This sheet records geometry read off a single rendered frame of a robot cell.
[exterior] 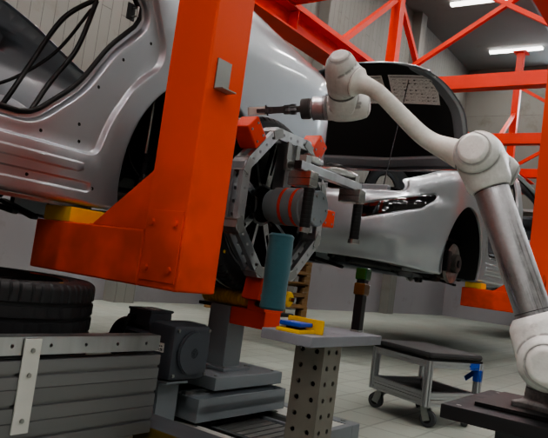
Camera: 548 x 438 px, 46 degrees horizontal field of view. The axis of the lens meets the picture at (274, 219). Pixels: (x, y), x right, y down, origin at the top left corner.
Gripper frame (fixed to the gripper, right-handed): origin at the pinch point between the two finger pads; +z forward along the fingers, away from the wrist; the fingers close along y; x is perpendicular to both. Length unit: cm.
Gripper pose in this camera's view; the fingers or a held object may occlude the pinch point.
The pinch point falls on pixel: (257, 110)
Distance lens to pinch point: 240.3
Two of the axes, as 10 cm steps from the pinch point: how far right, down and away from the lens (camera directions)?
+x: -0.4, -9.9, -1.6
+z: -9.8, 0.1, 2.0
